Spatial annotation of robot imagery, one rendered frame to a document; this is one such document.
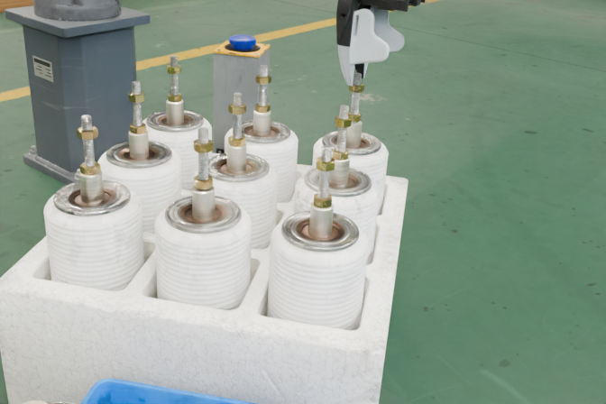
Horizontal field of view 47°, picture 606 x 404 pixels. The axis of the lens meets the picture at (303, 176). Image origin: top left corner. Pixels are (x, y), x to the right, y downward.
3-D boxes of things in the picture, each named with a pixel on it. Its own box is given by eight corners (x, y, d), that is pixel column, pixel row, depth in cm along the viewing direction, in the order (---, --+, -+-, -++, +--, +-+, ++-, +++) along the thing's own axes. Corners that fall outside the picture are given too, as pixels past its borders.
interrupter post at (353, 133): (362, 144, 89) (365, 120, 87) (356, 151, 87) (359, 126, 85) (345, 141, 89) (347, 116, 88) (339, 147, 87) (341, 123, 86)
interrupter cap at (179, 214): (257, 217, 69) (257, 211, 69) (201, 244, 64) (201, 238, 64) (206, 193, 73) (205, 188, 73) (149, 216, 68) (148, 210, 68)
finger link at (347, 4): (344, 47, 78) (355, -33, 75) (332, 45, 78) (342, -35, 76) (359, 45, 82) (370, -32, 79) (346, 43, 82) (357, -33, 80)
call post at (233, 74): (212, 237, 114) (212, 52, 101) (224, 217, 120) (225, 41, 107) (253, 243, 113) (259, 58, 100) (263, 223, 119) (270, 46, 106)
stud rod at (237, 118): (232, 158, 78) (233, 95, 75) (232, 155, 79) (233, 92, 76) (241, 159, 78) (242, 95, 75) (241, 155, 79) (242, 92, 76)
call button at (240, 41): (225, 52, 102) (225, 39, 101) (233, 46, 106) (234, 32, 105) (252, 55, 102) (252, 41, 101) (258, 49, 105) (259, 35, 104)
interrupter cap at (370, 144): (388, 142, 90) (389, 137, 90) (369, 162, 83) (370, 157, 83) (335, 131, 92) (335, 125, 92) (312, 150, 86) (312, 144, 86)
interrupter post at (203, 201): (220, 217, 69) (220, 188, 67) (202, 225, 67) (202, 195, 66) (204, 209, 70) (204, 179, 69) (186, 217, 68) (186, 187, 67)
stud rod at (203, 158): (197, 201, 67) (196, 129, 64) (200, 197, 68) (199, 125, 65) (206, 203, 67) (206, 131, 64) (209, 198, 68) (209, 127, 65)
